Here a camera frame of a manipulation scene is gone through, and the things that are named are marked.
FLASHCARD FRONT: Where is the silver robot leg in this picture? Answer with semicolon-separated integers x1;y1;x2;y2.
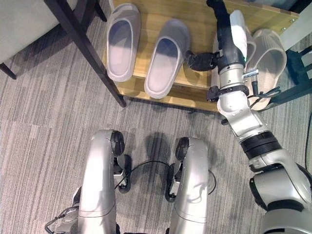
78;129;133;234
165;136;217;234

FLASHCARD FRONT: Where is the dark furniture frame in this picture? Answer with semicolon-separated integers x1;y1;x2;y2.
267;47;312;106

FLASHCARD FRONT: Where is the white chair with black legs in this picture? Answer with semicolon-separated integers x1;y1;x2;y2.
0;0;128;108

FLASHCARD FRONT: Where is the silver left robot leg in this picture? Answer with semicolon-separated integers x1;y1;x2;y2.
78;129;133;234

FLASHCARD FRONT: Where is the grey slipper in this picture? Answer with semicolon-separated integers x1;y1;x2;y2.
143;19;191;99
105;3;142;82

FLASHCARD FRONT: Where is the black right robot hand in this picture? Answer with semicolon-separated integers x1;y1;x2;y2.
186;0;250;72

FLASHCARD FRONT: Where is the wooden shoe rack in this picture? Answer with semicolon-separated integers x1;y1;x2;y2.
101;0;299;114

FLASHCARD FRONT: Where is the beige ribbed slipper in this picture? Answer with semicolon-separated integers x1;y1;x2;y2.
245;29;288;112
211;23;258;98

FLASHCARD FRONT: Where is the pale furniture panel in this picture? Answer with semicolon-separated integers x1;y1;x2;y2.
279;4;312;51

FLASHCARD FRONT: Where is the silver right robot leg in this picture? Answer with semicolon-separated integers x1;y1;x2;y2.
165;136;217;234

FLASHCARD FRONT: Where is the thin black cable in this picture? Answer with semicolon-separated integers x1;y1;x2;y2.
114;160;217;194

